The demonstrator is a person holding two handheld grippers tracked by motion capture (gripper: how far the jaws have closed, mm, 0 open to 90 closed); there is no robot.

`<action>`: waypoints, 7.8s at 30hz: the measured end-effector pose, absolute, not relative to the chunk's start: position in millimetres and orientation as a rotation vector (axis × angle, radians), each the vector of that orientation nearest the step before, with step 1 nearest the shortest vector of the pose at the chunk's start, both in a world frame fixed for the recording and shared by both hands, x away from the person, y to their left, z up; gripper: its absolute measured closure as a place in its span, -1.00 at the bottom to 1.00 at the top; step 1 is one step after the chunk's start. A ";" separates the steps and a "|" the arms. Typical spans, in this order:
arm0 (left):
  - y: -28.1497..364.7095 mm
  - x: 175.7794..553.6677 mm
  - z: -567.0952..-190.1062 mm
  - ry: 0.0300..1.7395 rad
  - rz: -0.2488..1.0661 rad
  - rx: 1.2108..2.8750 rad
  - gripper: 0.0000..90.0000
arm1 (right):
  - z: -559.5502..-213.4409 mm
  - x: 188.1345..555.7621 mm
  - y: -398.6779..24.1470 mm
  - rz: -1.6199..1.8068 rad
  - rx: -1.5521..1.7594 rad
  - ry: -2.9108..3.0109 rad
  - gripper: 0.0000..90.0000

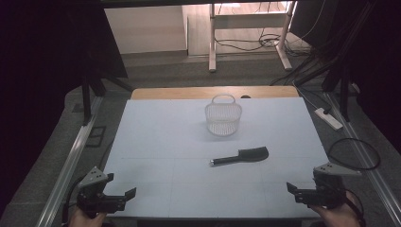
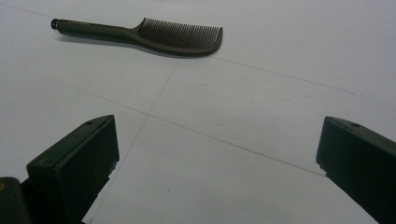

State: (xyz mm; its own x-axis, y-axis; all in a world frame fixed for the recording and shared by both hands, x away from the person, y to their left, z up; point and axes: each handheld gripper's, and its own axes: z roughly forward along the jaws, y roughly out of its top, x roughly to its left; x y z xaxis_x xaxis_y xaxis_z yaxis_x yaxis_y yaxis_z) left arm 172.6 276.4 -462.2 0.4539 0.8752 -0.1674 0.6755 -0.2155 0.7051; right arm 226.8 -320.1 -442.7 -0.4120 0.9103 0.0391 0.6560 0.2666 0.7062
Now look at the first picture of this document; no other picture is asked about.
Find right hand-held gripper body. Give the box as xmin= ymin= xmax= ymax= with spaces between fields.
xmin=294 ymin=162 xmax=362 ymax=210

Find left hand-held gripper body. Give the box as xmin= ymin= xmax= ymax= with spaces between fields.
xmin=77 ymin=166 xmax=128 ymax=219

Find white plastic basket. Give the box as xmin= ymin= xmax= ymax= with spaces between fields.
xmin=204 ymin=94 xmax=243 ymax=137

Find person's left hand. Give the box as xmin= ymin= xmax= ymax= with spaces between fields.
xmin=68 ymin=207 xmax=108 ymax=227

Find person's right hand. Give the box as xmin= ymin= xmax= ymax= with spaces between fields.
xmin=310 ymin=192 xmax=362 ymax=227

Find light blue table mat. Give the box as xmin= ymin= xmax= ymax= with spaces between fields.
xmin=102 ymin=96 xmax=331 ymax=219

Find white power strip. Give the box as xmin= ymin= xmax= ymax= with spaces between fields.
xmin=314 ymin=107 xmax=344 ymax=131

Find black metal stand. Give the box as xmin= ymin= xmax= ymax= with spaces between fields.
xmin=293 ymin=46 xmax=358 ymax=123
xmin=79 ymin=71 xmax=134 ymax=127

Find wooden table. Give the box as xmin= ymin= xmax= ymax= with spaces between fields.
xmin=130 ymin=85 xmax=300 ymax=101

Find black curtain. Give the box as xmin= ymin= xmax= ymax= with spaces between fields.
xmin=289 ymin=0 xmax=401 ymax=155
xmin=0 ymin=0 xmax=129 ymax=218

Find left hand-held gripper cable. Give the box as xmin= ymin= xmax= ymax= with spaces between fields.
xmin=61 ymin=175 xmax=83 ymax=225

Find hand-held gripper cable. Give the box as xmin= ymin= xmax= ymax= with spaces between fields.
xmin=61 ymin=175 xmax=83 ymax=225
xmin=344 ymin=187 xmax=367 ymax=227

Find right hand-held gripper cable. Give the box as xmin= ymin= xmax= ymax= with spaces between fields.
xmin=344 ymin=187 xmax=367 ymax=227

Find aluminium rail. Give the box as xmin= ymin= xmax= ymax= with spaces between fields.
xmin=323 ymin=92 xmax=401 ymax=227
xmin=35 ymin=96 xmax=104 ymax=227

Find dark rectangular floor frame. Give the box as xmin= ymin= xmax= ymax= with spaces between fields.
xmin=84 ymin=125 xmax=108 ymax=148

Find black looped cable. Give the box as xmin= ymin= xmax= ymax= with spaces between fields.
xmin=326 ymin=137 xmax=382 ymax=171

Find tangled black floor cables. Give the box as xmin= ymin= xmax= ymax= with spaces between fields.
xmin=214 ymin=26 xmax=313 ymax=59

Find white wall panel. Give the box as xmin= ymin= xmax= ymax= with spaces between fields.
xmin=104 ymin=6 xmax=188 ymax=55

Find white desk frame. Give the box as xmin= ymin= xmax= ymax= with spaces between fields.
xmin=207 ymin=1 xmax=298 ymax=73

